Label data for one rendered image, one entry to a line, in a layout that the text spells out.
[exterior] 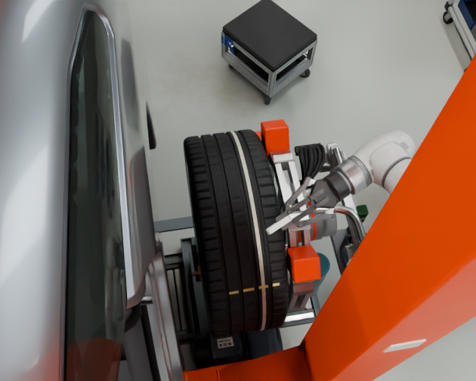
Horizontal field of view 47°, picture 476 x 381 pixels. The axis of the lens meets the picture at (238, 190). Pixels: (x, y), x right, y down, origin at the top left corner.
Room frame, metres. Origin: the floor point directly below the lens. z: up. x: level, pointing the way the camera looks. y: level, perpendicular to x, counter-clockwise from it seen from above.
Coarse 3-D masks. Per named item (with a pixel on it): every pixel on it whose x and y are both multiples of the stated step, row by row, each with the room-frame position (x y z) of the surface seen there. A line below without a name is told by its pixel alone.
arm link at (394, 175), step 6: (402, 162) 0.71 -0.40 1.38; (408, 162) 0.71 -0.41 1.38; (396, 168) 0.69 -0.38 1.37; (402, 168) 0.69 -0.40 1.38; (390, 174) 0.68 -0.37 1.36; (396, 174) 0.67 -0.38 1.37; (402, 174) 0.67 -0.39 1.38; (390, 180) 0.67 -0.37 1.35; (396, 180) 0.66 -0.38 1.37; (384, 186) 0.67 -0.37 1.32; (390, 186) 0.65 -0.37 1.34; (390, 192) 0.64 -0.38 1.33
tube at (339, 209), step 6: (318, 210) 0.74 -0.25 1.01; (324, 210) 0.74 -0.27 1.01; (336, 210) 0.74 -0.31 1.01; (342, 210) 0.74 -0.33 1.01; (348, 210) 0.74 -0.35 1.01; (348, 216) 0.73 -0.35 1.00; (354, 216) 0.73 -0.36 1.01; (354, 222) 0.71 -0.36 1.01; (360, 222) 0.71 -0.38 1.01; (360, 228) 0.69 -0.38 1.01; (360, 234) 0.67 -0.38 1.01; (360, 240) 0.65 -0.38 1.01
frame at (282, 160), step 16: (272, 160) 0.85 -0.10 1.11; (288, 160) 0.84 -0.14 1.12; (304, 208) 0.69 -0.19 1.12; (288, 240) 0.61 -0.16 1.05; (304, 240) 0.61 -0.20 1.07; (288, 272) 0.67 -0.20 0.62; (288, 288) 0.60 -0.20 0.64; (304, 288) 0.50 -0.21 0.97; (288, 304) 0.50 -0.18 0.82; (304, 304) 0.50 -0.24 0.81
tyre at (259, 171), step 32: (192, 160) 0.80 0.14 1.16; (224, 160) 0.80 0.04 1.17; (256, 160) 0.81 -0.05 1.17; (192, 192) 0.70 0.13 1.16; (224, 192) 0.69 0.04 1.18; (256, 192) 0.70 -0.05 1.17; (224, 224) 0.61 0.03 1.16; (224, 256) 0.53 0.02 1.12; (256, 256) 0.54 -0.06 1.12; (224, 288) 0.46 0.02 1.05; (256, 288) 0.47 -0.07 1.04; (224, 320) 0.40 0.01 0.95; (256, 320) 0.41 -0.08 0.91
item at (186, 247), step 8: (184, 240) 0.96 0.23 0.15; (192, 240) 0.96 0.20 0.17; (184, 248) 0.93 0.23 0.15; (184, 256) 0.89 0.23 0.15; (184, 264) 0.84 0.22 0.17; (184, 272) 0.80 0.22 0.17; (192, 280) 0.77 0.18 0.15; (192, 288) 0.74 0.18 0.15; (192, 296) 0.70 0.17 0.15; (192, 304) 0.66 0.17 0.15; (192, 312) 0.63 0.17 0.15; (192, 320) 0.59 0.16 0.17
